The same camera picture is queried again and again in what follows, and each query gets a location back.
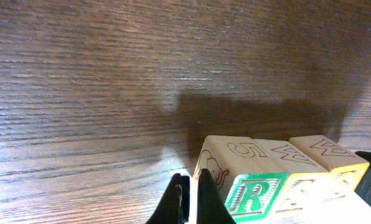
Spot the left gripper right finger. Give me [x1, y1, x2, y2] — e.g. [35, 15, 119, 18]
[197, 169, 236, 224]

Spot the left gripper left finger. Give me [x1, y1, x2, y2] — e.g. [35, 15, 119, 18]
[146, 173, 190, 224]

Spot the yellow S block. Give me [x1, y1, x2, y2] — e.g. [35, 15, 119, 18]
[255, 139, 347, 216]
[288, 135, 370, 191]

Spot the green R block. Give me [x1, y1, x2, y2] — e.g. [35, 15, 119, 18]
[192, 134, 291, 223]

